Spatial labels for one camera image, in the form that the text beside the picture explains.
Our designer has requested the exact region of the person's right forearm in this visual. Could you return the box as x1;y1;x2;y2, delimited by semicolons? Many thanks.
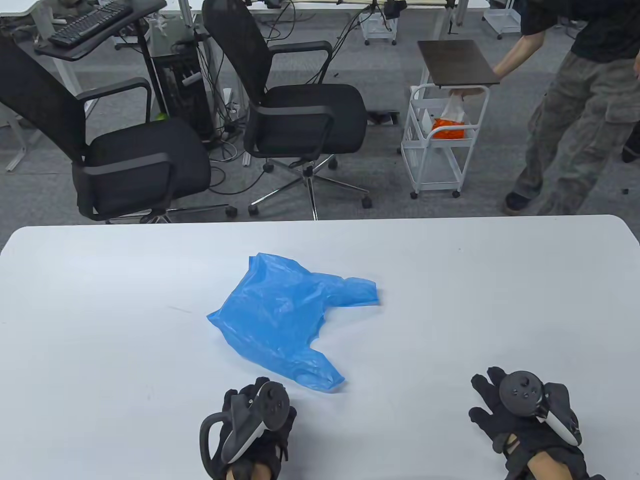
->
525;451;573;480

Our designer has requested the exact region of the person's left forearm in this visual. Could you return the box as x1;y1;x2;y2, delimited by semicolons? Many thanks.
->
226;462;271;480

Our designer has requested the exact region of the black floor stand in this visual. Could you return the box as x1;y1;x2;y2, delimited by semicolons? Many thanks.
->
621;131;640;164

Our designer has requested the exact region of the black grey hand controller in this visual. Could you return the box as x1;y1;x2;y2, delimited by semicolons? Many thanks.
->
200;381;291;476
499;370;583;447

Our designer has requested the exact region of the small white rolling cart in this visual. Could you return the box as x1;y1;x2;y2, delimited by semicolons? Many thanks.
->
482;0;524;40
360;7;399;47

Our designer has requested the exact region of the black keyboard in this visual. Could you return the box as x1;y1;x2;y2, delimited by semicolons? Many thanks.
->
48;0;134;49

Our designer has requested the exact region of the person's right hand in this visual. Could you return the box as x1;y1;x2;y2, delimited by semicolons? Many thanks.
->
468;366;593;480

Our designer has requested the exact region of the black grey right hand controller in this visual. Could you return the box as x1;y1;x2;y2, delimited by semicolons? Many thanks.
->
499;370;583;447

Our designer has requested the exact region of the long white desk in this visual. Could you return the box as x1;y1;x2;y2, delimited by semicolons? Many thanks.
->
175;0;491;66

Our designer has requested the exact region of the white computer case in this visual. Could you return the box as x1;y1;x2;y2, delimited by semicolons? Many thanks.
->
147;15;201;58

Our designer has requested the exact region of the person's left hand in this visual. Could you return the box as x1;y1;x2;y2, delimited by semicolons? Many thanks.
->
220;376;298;480

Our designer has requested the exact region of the black computer tower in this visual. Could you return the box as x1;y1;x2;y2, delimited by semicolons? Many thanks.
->
150;50;216;143

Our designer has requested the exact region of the white rolling wire cart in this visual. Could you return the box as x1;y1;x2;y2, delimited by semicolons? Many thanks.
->
401;84;491;200

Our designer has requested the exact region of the blue plastic bag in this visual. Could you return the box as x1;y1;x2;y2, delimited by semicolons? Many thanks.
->
206;252;378;395

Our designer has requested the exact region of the dark brown wooden board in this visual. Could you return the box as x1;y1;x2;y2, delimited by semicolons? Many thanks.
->
417;39;501;89

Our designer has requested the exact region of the black mesh office chair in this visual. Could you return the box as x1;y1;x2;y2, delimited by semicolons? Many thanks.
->
0;32;238;224
202;0;373;221

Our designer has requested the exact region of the black grey left hand controller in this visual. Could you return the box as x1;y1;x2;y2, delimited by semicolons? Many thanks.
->
200;381;291;476

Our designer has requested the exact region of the white desk with angled legs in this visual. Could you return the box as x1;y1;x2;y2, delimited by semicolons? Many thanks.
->
0;0;98;173

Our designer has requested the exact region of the black keyboard stand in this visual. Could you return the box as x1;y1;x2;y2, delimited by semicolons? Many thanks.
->
34;0;168;123

